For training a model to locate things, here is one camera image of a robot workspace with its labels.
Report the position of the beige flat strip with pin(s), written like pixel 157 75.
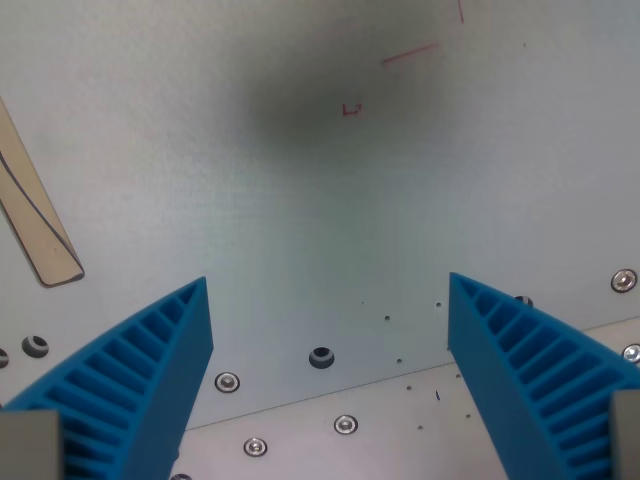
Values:
pixel 30 210

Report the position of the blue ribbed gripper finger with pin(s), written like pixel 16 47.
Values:
pixel 150 380
pixel 525 390

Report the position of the silver washer head screw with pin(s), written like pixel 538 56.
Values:
pixel 624 280
pixel 345 424
pixel 227 382
pixel 632 353
pixel 255 447

